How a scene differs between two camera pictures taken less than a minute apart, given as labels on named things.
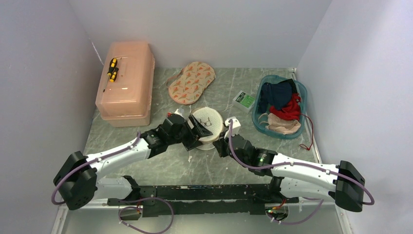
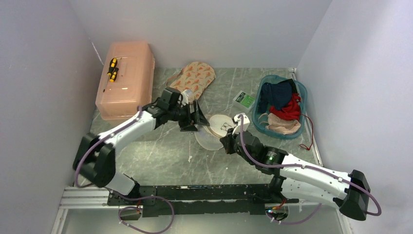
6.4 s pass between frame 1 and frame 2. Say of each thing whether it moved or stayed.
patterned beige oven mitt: stayed
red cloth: stayed
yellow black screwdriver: stayed
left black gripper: moved
